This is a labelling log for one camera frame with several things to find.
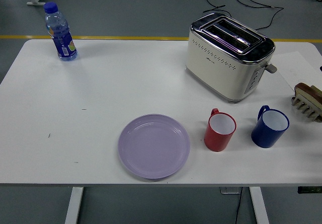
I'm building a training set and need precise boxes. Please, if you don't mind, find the brown crusted bread slice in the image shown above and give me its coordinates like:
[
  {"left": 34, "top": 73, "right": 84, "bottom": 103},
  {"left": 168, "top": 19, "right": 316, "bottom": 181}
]
[{"left": 294, "top": 82, "right": 322, "bottom": 102}]

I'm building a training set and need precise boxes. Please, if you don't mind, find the purple round plate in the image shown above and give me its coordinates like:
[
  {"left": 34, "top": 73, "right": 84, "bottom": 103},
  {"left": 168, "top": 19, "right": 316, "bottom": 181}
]
[{"left": 118, "top": 113, "right": 191, "bottom": 180}]

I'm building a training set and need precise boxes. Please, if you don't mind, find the cream and chrome toaster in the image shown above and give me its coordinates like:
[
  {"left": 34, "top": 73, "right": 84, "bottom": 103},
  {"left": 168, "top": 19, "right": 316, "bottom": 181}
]
[{"left": 185, "top": 12, "right": 276, "bottom": 104}]

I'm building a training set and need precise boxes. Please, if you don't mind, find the red mug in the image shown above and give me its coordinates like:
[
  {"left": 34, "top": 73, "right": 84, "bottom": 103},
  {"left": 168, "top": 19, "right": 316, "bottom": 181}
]
[{"left": 204, "top": 108, "right": 237, "bottom": 152}]

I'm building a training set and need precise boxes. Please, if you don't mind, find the blue mug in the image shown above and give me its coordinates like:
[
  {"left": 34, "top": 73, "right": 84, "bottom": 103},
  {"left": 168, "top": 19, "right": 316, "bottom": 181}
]
[{"left": 251, "top": 105, "right": 290, "bottom": 148}]

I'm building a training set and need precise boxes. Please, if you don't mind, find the clear bottle with blue label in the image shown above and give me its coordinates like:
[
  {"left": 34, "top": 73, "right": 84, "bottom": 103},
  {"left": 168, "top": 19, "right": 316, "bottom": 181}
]
[{"left": 43, "top": 2, "right": 78, "bottom": 62}]

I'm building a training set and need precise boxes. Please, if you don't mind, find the white table leg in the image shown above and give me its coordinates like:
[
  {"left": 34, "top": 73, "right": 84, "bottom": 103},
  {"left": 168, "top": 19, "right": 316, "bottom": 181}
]
[
  {"left": 249, "top": 186, "right": 270, "bottom": 224},
  {"left": 64, "top": 186, "right": 85, "bottom": 224}
]

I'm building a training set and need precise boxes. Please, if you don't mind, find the black under-table control box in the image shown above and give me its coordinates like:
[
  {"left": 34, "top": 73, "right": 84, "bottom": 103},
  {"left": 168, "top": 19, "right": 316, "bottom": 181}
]
[{"left": 297, "top": 186, "right": 322, "bottom": 194}]

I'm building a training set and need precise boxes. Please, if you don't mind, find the grey under-table bracket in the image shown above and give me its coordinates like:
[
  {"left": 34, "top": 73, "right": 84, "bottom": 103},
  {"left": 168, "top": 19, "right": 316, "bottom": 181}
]
[{"left": 220, "top": 186, "right": 243, "bottom": 195}]

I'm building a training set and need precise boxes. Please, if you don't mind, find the black under-table cable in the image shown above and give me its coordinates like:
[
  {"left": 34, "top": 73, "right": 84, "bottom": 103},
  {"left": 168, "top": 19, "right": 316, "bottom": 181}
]
[{"left": 235, "top": 187, "right": 243, "bottom": 224}]

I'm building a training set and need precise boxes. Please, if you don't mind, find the black floor cable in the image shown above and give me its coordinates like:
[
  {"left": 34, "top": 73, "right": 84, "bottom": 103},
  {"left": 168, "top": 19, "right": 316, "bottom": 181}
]
[{"left": 203, "top": 0, "right": 285, "bottom": 31}]

